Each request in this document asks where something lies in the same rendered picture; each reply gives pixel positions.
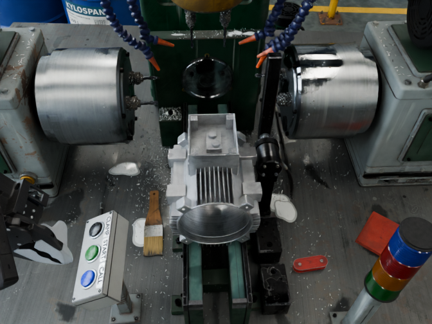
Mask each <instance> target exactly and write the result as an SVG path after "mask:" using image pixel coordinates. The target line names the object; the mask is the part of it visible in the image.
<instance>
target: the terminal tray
mask: <svg viewBox="0 0 432 324"><path fill-rule="evenodd" d="M193 116H195V117H196V119H192V117H193ZM228 116H231V118H228ZM231 149H235V151H234V152H232V151H231ZM192 150H196V151H197V152H196V153H193V152H192ZM239 163H240V161H239V146H238V139H237V128H236V121H235V113H229V114H189V115H188V175H190V177H191V176H194V175H195V169H197V173H198V174H200V168H201V173H203V172H204V168H206V172H209V167H210V171H213V167H214V169H215V171H217V169H218V167H219V171H220V172H222V167H223V171H224V172H226V168H228V173H230V172H231V168H232V174H235V175H236V176H237V174H238V173H239Z"/></svg>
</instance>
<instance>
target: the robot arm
mask: <svg viewBox="0 0 432 324"><path fill-rule="evenodd" d="M19 185H20V187H19ZM18 187H19V190H17V188H18ZM30 187H32V188H34V189H35V190H36V191H38V192H40V193H41V194H42V197H41V200H40V201H39V198H40V197H39V196H38V195H33V196H31V195H30V194H29V193H28V192H29V189H30ZM49 196H50V195H48V194H47V193H46V192H43V191H42V190H41V189H39V188H37V187H36V186H35V185H33V184H31V183H30V182H28V181H27V180H25V179H21V180H20V181H18V182H15V181H13V180H11V179H10V178H9V177H7V176H5V175H4V174H2V173H0V290H3V289H5V288H7V287H9V286H12V285H14V284H16V283H17V282H18V280H19V277H18V274H17V269H16V266H15V261H14V257H17V258H22V259H25V260H30V261H36V262H42V263H47V264H57V265H61V264H68V263H70V262H72V261H73V255H72V253H71V252H70V250H69V248H68V229H67V226H66V224H65V222H63V221H61V220H59V221H58V222H57V223H56V224H55V225H54V226H53V227H51V226H48V225H47V224H38V223H39V219H41V217H42V213H43V209H44V208H43V207H46V206H47V203H48V199H49Z"/></svg>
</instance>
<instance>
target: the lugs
mask: <svg viewBox="0 0 432 324"><path fill-rule="evenodd" d="M237 139H238V145H239V146H241V145H243V144H244V143H245V142H246V136H245V135H244V134H243V133H241V132H240V131H237ZM177 144H178V145H180V146H182V147H183V148H184V147H185V146H187V144H188V134H187V133H186V132H184V133H182V135H180V136H179V137H178V138H177ZM238 202H239V208H242V209H243V210H245V211H247V212H248V211H249V210H251V209H253V208H254V202H253V199H252V198H251V197H249V196H248V195H243V196H242V197H240V198H238ZM191 209H192V200H191V199H189V198H187V197H185V196H184V197H182V198H180V199H179V200H178V201H176V210H177V211H179V212H181V213H185V212H187V211H188V210H191ZM249 239H250V236H249V233H247V234H246V235H245V236H243V237H242V238H240V239H238V240H237V241H239V242H241V243H243V242H245V241H247V240H249ZM179 241H180V242H182V243H185V244H187V245H188V244H190V243H192V242H193V241H191V240H188V239H187V238H185V237H183V236H182V235H180V236H179Z"/></svg>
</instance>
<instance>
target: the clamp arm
mask: <svg viewBox="0 0 432 324"><path fill-rule="evenodd" d="M282 59H283V57H282V53H268V54H267V62H266V68H265V78H264V88H263V95H262V105H261V111H260V121H259V127H258V137H257V138H258V140H259V139H261V138H262V136H263V137H266V135H267V137H271V130H272V126H273V118H274V113H275V105H276V97H277V92H278V84H279V79H280V72H281V67H282Z"/></svg>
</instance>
